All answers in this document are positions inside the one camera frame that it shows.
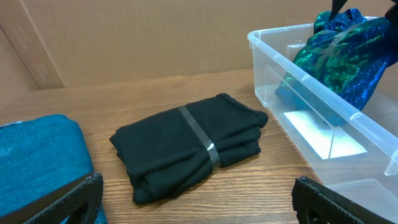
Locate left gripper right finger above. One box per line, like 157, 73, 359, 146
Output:
291, 177, 393, 224

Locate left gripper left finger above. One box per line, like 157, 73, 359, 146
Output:
0, 172, 104, 224

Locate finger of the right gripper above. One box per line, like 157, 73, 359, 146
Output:
384, 0, 398, 25
329, 0, 347, 21

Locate shiny blue sequin cloth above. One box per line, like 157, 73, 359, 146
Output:
293, 9, 397, 111

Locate clear plastic storage bin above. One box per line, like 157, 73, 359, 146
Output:
248, 24, 397, 222

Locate folded blue denim cloth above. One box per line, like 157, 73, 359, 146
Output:
1, 114, 107, 223

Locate folded black cloth with band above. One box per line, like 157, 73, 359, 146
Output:
109, 93, 268, 205

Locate cardboard wall panel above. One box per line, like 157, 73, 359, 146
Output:
0, 0, 398, 93

